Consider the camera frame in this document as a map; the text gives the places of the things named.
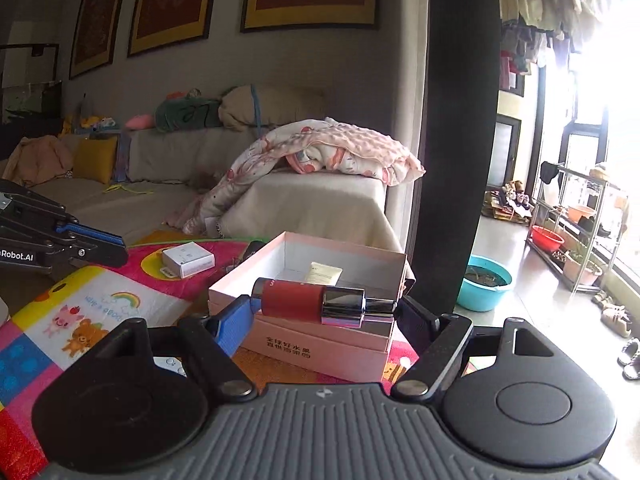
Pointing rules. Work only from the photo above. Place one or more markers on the teal wash basin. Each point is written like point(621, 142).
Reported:
point(484, 284)

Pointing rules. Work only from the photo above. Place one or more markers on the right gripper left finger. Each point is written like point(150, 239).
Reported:
point(209, 342)

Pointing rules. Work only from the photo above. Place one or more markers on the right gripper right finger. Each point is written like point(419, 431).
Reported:
point(439, 342)

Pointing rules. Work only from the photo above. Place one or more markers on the framed picture left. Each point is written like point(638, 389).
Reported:
point(94, 36)

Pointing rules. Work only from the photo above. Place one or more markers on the beige covered sofa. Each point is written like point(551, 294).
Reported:
point(167, 173)

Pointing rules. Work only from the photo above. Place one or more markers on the colourful play mat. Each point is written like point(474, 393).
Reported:
point(63, 322)

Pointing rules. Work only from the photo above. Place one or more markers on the pink cardboard box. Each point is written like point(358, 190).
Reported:
point(345, 353)

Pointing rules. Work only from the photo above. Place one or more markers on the green plush toy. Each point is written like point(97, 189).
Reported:
point(189, 111)

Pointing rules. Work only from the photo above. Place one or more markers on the white remote control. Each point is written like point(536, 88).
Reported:
point(171, 364)

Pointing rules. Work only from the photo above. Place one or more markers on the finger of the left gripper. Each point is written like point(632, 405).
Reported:
point(79, 229)
point(102, 253)

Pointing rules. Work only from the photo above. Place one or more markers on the metal plant shelf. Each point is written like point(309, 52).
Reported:
point(589, 211)

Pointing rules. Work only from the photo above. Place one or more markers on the framed picture middle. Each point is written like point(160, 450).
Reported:
point(158, 24)

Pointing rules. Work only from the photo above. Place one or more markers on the red plastic basin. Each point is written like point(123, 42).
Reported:
point(546, 240)

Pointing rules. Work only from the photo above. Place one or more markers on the red silver dropper bottle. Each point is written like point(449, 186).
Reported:
point(317, 304)

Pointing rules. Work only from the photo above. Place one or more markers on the cream lotion tube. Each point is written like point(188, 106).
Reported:
point(322, 274)

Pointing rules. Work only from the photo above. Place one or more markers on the white USB-C cable box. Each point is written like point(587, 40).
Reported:
point(186, 260)

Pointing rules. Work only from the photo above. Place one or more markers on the pink floral blanket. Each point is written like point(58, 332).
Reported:
point(307, 146)

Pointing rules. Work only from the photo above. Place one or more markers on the yellow cushion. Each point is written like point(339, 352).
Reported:
point(94, 159)

